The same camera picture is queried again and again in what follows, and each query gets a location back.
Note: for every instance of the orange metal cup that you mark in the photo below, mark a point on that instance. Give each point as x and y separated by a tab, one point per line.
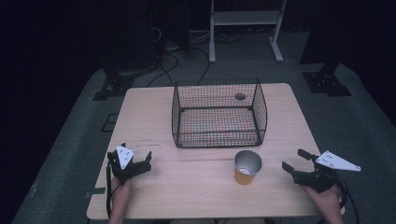
246	169

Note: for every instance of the person's right hand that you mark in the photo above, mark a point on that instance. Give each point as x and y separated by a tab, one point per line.
326	199

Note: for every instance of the black stand base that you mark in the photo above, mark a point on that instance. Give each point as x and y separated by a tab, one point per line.
115	85
327	82

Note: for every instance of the white metal table frame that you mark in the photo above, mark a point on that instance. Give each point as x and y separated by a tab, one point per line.
246	18

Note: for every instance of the dark round basket tag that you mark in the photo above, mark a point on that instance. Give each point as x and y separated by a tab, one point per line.
240	96

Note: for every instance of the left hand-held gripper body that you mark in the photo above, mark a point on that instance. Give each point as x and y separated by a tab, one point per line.
125	157

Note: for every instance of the person's left hand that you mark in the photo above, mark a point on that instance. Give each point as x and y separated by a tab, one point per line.
121	193

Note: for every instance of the dark tape strip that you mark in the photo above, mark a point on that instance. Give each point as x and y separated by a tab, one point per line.
95	193

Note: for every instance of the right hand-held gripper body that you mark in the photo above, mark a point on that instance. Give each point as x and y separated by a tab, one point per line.
323	174

